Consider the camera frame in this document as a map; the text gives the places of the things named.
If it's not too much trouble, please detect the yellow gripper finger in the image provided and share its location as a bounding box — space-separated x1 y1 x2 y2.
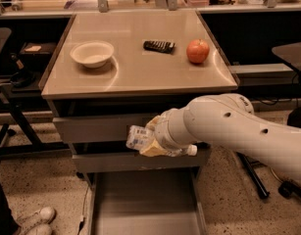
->
145 116 161 131
139 139 168 157

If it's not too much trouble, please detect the black box on shelf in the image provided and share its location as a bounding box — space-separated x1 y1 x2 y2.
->
20 42 56 62

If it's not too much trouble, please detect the white sneaker lower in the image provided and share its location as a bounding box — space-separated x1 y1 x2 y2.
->
26 224 52 235

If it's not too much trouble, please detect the top grey drawer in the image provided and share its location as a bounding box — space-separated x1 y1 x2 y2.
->
52 109 226 144

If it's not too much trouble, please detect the black floor bar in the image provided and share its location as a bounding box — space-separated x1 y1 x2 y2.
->
237 153 270 200

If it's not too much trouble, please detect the red apple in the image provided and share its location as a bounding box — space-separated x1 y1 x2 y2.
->
186 39 210 64

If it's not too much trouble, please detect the open bottom grey drawer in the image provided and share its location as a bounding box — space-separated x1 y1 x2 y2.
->
87 168 208 235

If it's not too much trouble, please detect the white sneaker upper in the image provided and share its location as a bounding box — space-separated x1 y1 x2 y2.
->
17 207 56 229

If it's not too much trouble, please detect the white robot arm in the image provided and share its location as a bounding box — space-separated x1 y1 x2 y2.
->
140 94 301 185

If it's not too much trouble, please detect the grey drawer cabinet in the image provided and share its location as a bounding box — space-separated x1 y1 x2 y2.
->
37 9 241 235

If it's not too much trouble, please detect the white sneaker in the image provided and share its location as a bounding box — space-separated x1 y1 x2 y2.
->
26 224 52 235
17 207 56 229

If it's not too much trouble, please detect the white bowl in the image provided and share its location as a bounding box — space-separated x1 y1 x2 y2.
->
70 41 114 69

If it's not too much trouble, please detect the middle grey drawer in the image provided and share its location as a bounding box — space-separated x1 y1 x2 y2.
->
73 141 211 173

